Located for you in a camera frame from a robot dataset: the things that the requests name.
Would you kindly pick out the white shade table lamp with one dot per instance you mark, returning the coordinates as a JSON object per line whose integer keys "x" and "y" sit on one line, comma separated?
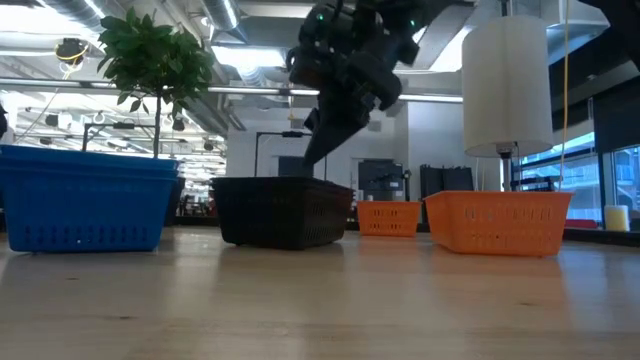
{"x": 505, "y": 80}

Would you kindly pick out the black round ceiling device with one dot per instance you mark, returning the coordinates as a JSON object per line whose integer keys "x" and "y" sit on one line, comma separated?
{"x": 71, "y": 50}

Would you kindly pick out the black storage cabinet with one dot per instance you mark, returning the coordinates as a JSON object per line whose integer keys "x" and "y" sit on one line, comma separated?
{"x": 380, "y": 180}
{"x": 445, "y": 180}

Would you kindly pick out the red flat object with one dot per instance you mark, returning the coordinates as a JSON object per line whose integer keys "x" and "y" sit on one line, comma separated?
{"x": 582, "y": 223}

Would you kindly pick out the green artificial plant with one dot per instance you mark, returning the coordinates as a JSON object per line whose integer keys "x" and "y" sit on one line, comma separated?
{"x": 155, "y": 55}

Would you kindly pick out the pale yellow roll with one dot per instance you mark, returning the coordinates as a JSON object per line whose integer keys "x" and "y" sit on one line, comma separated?
{"x": 616, "y": 218}

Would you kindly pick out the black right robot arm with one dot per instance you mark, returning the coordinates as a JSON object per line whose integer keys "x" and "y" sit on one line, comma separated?
{"x": 625, "y": 20}

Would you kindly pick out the orange plastic basket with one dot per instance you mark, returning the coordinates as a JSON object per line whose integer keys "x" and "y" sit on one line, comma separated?
{"x": 389, "y": 220}
{"x": 500, "y": 225}

